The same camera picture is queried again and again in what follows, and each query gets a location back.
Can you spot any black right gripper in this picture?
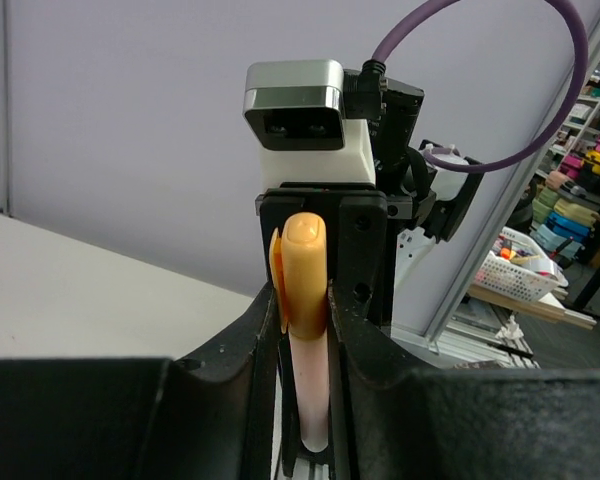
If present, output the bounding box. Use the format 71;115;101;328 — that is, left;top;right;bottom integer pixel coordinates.
255;182;413;327

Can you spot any orange marker pen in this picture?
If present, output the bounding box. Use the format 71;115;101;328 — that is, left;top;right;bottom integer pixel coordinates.
289;331;330;453

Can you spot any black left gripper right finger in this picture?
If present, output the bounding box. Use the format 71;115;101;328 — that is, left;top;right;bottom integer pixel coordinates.
328;286;600;479

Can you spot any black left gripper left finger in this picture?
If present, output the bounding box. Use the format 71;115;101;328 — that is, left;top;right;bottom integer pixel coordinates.
0;286;280;479

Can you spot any white perforated basket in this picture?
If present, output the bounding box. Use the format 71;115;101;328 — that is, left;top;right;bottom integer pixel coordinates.
473;227;568;303

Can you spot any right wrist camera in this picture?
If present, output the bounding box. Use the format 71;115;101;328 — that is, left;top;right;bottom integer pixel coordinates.
243;59;386;189

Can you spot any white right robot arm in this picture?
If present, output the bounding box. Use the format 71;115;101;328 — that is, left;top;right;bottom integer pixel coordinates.
256;80;482;327

